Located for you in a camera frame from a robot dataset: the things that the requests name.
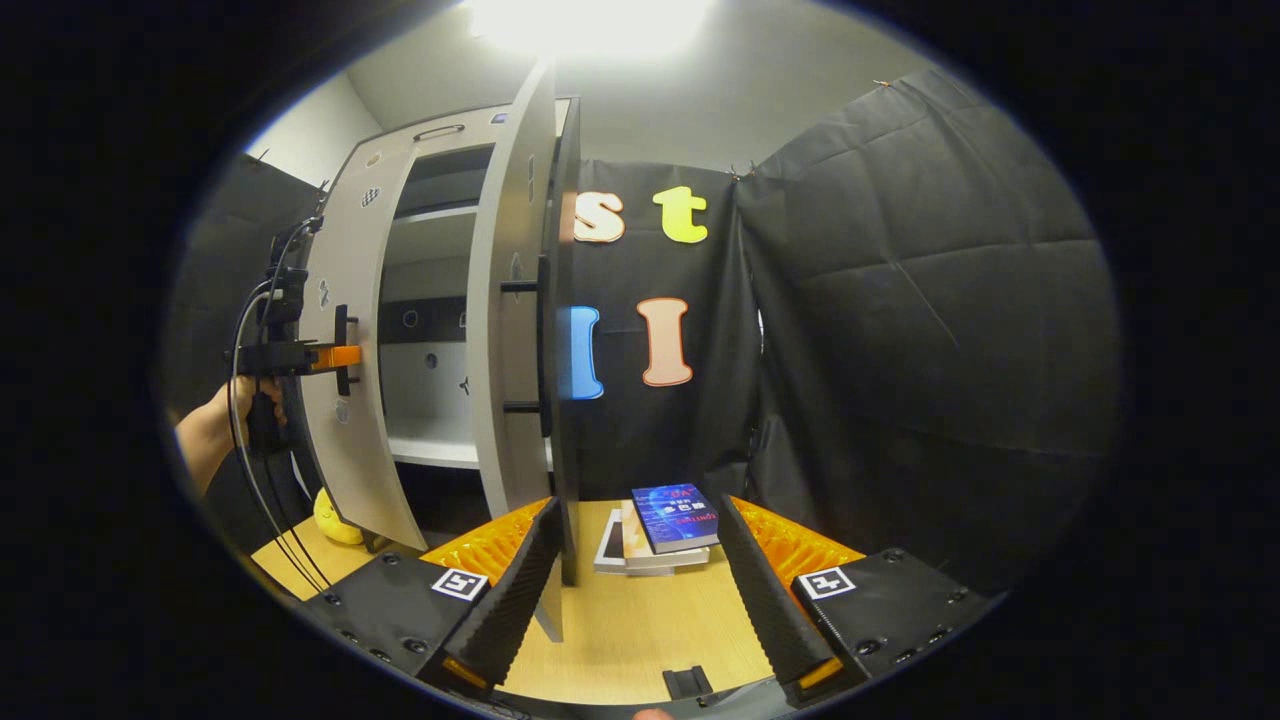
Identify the grey shoe cabinet door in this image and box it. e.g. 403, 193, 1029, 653
468, 58, 571, 643
298, 140, 429, 551

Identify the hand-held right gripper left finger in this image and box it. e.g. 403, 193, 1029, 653
300, 497, 564, 691

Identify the white book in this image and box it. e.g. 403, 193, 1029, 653
620, 500, 713, 578

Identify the yellow plush toy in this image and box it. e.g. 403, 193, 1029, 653
313, 487, 367, 547

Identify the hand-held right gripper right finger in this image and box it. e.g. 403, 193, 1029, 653
720, 493, 1001, 706

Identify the black cable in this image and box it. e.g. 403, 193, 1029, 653
227, 215, 333, 593

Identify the grey double-door shoe cabinet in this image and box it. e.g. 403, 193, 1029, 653
298, 95, 584, 589

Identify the grey cabinet drawer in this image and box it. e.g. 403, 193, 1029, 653
350, 103, 521, 166

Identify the large ceiling light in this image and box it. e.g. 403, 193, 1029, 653
465, 0, 716, 61

